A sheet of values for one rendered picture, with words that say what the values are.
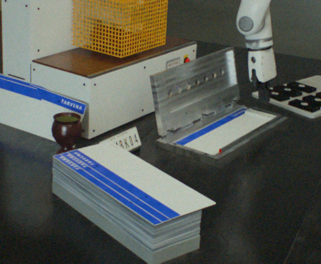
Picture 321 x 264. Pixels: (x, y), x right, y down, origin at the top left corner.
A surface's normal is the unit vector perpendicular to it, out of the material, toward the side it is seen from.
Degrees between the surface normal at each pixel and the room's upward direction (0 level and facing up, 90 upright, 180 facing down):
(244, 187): 0
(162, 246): 90
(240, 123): 0
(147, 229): 90
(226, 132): 0
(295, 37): 90
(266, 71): 76
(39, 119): 63
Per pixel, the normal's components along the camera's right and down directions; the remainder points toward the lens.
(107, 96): 0.82, 0.26
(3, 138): 0.07, -0.93
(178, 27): -0.35, 0.32
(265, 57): 0.76, 0.03
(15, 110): -0.45, -0.18
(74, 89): -0.57, 0.27
